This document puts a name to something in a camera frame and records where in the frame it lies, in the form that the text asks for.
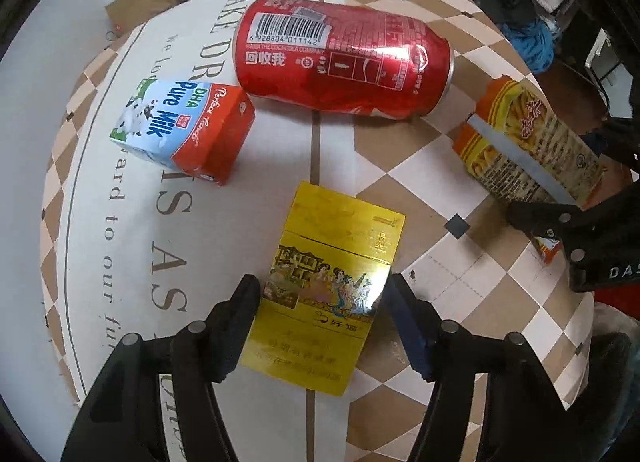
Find orange snack packet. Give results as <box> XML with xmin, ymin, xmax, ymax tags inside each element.
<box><xmin>452</xmin><ymin>76</ymin><xmax>607</xmax><ymax>264</ymax></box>

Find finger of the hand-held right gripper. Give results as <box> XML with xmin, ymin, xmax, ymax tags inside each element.
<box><xmin>506</xmin><ymin>199</ymin><xmax>592</xmax><ymax>264</ymax></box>
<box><xmin>580</xmin><ymin>119</ymin><xmax>640</xmax><ymax>175</ymax></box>

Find red soda can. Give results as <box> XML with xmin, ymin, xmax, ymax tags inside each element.
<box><xmin>234</xmin><ymin>0</ymin><xmax>455</xmax><ymax>119</ymax></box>

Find yellow cigarette box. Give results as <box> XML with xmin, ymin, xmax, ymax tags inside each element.
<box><xmin>240</xmin><ymin>181</ymin><xmax>407</xmax><ymax>397</ymax></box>

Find blue and red milk carton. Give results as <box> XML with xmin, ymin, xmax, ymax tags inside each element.
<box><xmin>110</xmin><ymin>78</ymin><xmax>256</xmax><ymax>186</ymax></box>

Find brown paper bag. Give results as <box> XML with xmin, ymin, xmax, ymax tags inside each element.
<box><xmin>105</xmin><ymin>0</ymin><xmax>182</xmax><ymax>27</ymax></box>

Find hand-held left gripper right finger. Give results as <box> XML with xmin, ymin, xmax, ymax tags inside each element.
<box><xmin>385</xmin><ymin>273</ymin><xmax>596</xmax><ymax>462</ymax></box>

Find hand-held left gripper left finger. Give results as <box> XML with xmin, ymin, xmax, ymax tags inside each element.
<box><xmin>60</xmin><ymin>273</ymin><xmax>261</xmax><ymax>462</ymax></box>

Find person's right forearm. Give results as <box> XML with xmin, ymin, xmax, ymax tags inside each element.
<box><xmin>592</xmin><ymin>303</ymin><xmax>640</xmax><ymax>344</ymax></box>

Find table with checkered tablecloth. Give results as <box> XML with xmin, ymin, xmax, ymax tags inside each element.
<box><xmin>39</xmin><ymin>0</ymin><xmax>597</xmax><ymax>462</ymax></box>

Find red object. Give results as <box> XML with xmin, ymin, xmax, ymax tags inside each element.
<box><xmin>594</xmin><ymin>287</ymin><xmax>640</xmax><ymax>315</ymax></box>

